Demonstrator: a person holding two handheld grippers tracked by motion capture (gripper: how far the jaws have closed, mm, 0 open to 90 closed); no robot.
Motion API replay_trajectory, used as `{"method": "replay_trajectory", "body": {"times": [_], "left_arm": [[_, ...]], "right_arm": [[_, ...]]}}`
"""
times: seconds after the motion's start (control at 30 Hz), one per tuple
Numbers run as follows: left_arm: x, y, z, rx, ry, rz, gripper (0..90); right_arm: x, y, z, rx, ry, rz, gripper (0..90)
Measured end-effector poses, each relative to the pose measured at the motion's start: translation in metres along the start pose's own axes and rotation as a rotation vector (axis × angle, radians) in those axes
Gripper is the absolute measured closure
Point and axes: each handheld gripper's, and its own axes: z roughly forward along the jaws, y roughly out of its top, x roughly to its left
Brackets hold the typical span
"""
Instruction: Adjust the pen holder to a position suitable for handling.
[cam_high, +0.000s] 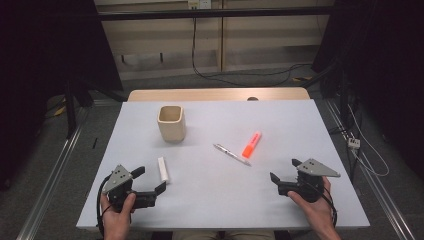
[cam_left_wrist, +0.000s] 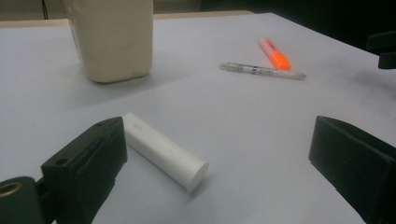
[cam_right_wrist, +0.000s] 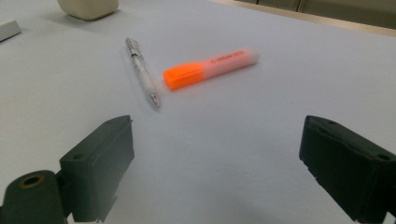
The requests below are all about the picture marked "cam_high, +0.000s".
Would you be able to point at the white table board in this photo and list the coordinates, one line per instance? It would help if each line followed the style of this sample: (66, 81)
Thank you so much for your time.
(216, 200)

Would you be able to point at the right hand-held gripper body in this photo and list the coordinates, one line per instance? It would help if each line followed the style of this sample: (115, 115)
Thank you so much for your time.
(313, 168)

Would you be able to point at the person's right hand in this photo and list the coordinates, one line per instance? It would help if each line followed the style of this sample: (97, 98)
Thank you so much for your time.
(318, 213)

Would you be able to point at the orange highlighter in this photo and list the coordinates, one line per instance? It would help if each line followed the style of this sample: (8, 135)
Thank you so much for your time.
(251, 144)

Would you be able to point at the wooden desk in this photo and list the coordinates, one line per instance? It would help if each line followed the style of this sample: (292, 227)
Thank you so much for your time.
(216, 94)

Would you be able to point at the beige square pen holder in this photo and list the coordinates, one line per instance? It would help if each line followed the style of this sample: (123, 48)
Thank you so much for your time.
(171, 128)

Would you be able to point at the wooden shelf unit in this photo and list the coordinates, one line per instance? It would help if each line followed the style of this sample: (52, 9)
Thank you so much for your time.
(266, 43)

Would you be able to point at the black horizontal bar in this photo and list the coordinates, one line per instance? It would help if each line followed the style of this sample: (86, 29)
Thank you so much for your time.
(216, 13)

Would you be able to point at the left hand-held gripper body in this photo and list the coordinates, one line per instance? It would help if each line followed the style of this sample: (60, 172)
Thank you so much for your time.
(117, 180)

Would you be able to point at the black stand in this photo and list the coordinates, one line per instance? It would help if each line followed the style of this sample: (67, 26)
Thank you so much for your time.
(70, 110)

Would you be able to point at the silver pen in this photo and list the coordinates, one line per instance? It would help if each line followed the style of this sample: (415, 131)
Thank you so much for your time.
(231, 154)

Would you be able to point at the white power strip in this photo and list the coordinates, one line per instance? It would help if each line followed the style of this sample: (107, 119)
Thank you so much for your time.
(354, 143)

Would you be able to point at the black curtain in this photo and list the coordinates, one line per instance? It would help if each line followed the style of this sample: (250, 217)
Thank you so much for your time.
(43, 66)
(386, 66)

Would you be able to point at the person's left hand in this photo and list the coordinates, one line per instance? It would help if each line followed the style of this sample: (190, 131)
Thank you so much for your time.
(116, 223)

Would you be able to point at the metal floor rail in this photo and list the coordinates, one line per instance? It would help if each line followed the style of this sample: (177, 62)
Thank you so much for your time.
(376, 186)
(53, 176)

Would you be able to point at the white wall outlet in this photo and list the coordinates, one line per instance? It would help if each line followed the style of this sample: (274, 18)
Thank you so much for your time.
(199, 4)

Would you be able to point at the small black floor strip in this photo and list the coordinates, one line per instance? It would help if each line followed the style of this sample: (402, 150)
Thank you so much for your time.
(95, 143)

